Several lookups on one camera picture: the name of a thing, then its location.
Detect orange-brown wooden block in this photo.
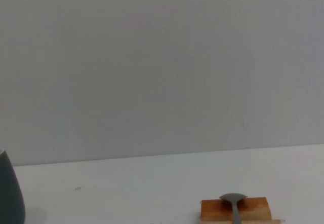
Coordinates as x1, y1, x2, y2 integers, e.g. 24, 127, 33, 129
199, 197, 272, 221

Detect spoon with light blue handle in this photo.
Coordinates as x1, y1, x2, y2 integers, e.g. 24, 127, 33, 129
219, 193, 248, 224

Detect dark grey ceramic cup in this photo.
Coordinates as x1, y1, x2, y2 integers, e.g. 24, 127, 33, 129
0, 149, 26, 224

